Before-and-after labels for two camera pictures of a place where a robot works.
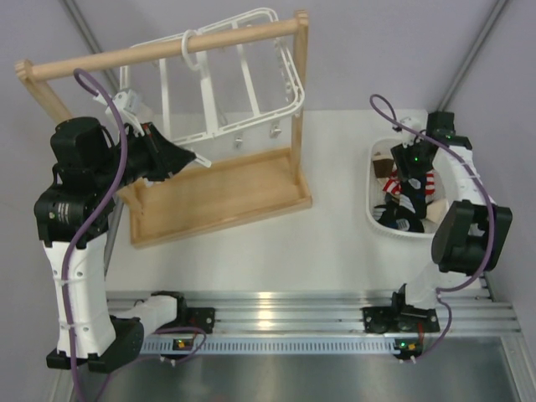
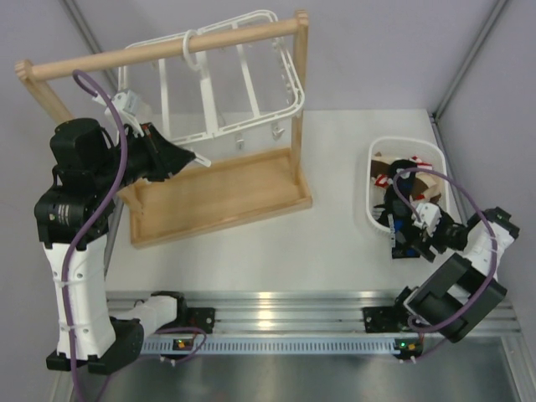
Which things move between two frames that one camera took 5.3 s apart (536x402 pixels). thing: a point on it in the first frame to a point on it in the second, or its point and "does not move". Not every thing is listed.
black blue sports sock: (413, 196) to (407, 240)
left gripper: (157, 147) does not move
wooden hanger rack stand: (213, 195) does not move
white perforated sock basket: (375, 193) does not move
